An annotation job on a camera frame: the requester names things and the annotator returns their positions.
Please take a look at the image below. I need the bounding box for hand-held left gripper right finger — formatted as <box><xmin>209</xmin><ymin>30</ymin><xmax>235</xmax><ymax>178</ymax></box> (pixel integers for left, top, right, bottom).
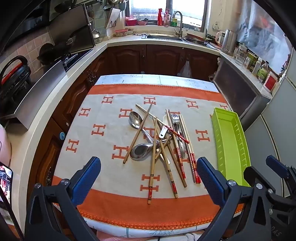
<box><xmin>196</xmin><ymin>157</ymin><xmax>272</xmax><ymax>241</ymax></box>

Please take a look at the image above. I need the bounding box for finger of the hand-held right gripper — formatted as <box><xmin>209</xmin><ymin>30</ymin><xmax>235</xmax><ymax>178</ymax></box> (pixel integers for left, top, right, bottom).
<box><xmin>243</xmin><ymin>166</ymin><xmax>296</xmax><ymax>209</ymax></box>
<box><xmin>265</xmin><ymin>155</ymin><xmax>296</xmax><ymax>186</ymax></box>

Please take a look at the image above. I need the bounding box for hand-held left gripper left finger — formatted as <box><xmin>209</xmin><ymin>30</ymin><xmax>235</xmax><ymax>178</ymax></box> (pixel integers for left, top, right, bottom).
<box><xmin>24</xmin><ymin>156</ymin><xmax>102</xmax><ymax>241</ymax></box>

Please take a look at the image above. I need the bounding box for red patterned wooden chopstick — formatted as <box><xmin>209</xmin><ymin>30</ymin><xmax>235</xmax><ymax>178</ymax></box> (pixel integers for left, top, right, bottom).
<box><xmin>179</xmin><ymin>114</ymin><xmax>201</xmax><ymax>184</ymax></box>
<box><xmin>178</xmin><ymin>115</ymin><xmax>198</xmax><ymax>184</ymax></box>
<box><xmin>135</xmin><ymin>104</ymin><xmax>190</xmax><ymax>144</ymax></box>
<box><xmin>153</xmin><ymin>117</ymin><xmax>179</xmax><ymax>199</ymax></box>
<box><xmin>165</xmin><ymin>108</ymin><xmax>186</xmax><ymax>180</ymax></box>
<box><xmin>147</xmin><ymin>117</ymin><xmax>158</xmax><ymax>205</ymax></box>

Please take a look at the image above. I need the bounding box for green plastic utensil tray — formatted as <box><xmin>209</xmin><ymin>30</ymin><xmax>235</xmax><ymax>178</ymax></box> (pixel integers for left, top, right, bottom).
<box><xmin>210</xmin><ymin>107</ymin><xmax>251</xmax><ymax>188</ymax></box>

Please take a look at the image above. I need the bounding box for large metal soup spoon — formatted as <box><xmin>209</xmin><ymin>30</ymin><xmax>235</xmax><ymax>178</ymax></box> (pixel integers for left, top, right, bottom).
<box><xmin>130</xmin><ymin>136</ymin><xmax>173</xmax><ymax>161</ymax></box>

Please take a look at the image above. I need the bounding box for white ceramic spoon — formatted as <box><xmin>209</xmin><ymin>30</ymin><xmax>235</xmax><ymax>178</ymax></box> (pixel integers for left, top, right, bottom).
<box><xmin>158</xmin><ymin>114</ymin><xmax>173</xmax><ymax>139</ymax></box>

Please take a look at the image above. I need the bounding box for metal fork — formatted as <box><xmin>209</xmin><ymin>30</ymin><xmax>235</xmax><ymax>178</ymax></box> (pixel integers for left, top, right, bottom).
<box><xmin>171</xmin><ymin>113</ymin><xmax>183</xmax><ymax>144</ymax></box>

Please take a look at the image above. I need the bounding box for orange and white printed tablecloth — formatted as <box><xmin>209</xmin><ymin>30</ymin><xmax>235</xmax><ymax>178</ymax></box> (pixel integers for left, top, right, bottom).
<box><xmin>50</xmin><ymin>83</ymin><xmax>245</xmax><ymax>231</ymax></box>

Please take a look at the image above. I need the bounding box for grey refrigerator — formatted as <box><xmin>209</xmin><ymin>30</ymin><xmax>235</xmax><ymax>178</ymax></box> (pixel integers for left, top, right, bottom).
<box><xmin>240</xmin><ymin>46</ymin><xmax>296</xmax><ymax>197</ymax></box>

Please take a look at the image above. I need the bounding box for red label plastic jug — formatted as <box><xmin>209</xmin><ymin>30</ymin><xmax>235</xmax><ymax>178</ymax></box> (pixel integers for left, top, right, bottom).
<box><xmin>262</xmin><ymin>71</ymin><xmax>279</xmax><ymax>93</ymax></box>

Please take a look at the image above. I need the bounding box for smartphone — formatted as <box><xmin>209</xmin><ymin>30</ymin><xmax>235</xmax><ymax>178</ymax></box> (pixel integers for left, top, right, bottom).
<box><xmin>0</xmin><ymin>161</ymin><xmax>14</xmax><ymax>211</ymax></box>

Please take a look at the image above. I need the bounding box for green label bottle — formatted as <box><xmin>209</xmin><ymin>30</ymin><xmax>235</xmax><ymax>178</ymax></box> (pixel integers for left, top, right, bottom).
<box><xmin>257</xmin><ymin>61</ymin><xmax>270</xmax><ymax>82</ymax></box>

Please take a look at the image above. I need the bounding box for stainless steel splash guard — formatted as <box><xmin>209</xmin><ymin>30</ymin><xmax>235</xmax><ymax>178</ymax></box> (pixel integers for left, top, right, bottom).
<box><xmin>3</xmin><ymin>61</ymin><xmax>66</xmax><ymax>130</ymax></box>

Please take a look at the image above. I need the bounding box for white plastic bottle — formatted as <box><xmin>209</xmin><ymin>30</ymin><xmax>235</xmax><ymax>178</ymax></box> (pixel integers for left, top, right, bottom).
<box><xmin>252</xmin><ymin>57</ymin><xmax>263</xmax><ymax>76</ymax></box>

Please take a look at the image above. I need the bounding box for dark glass jar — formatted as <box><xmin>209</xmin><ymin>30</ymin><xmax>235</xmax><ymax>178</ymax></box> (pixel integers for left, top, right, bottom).
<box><xmin>244</xmin><ymin>52</ymin><xmax>257</xmax><ymax>70</ymax></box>

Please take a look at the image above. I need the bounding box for white plastic bag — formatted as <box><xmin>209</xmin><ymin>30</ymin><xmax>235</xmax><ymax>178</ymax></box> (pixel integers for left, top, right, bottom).
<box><xmin>177</xmin><ymin>61</ymin><xmax>193</xmax><ymax>78</ymax></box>

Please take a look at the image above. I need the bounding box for clear glass jar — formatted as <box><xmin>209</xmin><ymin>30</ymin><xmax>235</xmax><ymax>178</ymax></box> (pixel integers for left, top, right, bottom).
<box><xmin>234</xmin><ymin>44</ymin><xmax>248</xmax><ymax>66</ymax></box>

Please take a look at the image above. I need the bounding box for black gas stove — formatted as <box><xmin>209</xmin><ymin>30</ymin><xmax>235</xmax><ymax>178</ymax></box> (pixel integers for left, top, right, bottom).
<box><xmin>62</xmin><ymin>50</ymin><xmax>93</xmax><ymax>72</ymax></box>

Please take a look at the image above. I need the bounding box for black and red electric cooker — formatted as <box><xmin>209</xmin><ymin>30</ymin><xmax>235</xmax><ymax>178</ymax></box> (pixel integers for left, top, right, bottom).
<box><xmin>0</xmin><ymin>56</ymin><xmax>31</xmax><ymax>105</ymax></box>

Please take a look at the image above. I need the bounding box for black wok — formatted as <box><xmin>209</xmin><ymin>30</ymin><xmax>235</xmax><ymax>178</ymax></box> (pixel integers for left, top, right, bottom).
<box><xmin>38</xmin><ymin>43</ymin><xmax>72</xmax><ymax>65</ymax></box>

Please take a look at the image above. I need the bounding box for stainless electric kettle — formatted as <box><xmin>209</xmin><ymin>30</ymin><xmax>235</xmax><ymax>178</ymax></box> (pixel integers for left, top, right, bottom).
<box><xmin>221</xmin><ymin>29</ymin><xmax>237</xmax><ymax>56</ymax></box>

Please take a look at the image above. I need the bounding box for red frying pan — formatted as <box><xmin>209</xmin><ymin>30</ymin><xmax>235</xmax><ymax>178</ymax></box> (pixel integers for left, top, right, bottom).
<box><xmin>185</xmin><ymin>32</ymin><xmax>210</xmax><ymax>43</ymax></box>

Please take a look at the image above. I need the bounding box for small steel kettle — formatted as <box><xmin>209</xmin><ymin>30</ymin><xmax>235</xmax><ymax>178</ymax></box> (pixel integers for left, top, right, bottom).
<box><xmin>91</xmin><ymin>28</ymin><xmax>102</xmax><ymax>43</ymax></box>

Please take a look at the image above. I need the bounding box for black range hood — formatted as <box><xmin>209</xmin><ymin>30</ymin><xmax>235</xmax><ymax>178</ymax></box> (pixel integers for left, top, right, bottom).
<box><xmin>0</xmin><ymin>0</ymin><xmax>96</xmax><ymax>54</ymax></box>

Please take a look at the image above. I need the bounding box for steel sink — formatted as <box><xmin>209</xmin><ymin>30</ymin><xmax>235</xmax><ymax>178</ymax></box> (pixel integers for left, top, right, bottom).
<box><xmin>142</xmin><ymin>34</ymin><xmax>185</xmax><ymax>42</ymax></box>

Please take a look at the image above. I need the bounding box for steel faucet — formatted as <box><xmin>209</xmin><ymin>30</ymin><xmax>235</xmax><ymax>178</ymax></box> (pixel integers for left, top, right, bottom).
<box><xmin>172</xmin><ymin>11</ymin><xmax>184</xmax><ymax>36</ymax></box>

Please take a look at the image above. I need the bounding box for cutting board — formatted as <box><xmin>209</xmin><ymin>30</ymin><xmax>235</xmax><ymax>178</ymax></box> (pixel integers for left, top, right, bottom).
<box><xmin>105</xmin><ymin>7</ymin><xmax>126</xmax><ymax>29</ymax></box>

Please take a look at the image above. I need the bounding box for window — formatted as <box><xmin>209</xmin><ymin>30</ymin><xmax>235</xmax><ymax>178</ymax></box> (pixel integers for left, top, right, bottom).
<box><xmin>126</xmin><ymin>0</ymin><xmax>212</xmax><ymax>32</ymax></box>

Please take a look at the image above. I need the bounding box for wall poster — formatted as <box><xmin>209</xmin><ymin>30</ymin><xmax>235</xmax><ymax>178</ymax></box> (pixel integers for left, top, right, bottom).
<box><xmin>236</xmin><ymin>0</ymin><xmax>293</xmax><ymax>72</ymax></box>

